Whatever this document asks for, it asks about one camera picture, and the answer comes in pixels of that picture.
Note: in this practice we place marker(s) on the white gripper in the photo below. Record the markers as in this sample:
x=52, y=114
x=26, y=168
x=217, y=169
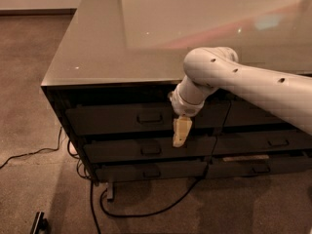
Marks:
x=183, y=107

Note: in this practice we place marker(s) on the dark wall baseboard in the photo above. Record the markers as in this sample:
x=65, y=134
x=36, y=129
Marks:
x=37, y=12

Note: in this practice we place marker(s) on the black object on floor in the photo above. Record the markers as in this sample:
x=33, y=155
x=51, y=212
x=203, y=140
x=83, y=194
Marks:
x=40, y=225

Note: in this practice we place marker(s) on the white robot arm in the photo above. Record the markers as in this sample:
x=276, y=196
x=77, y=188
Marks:
x=284, y=95

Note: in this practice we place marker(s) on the grey drawer cabinet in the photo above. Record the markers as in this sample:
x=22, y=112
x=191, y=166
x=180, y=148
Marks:
x=132, y=51

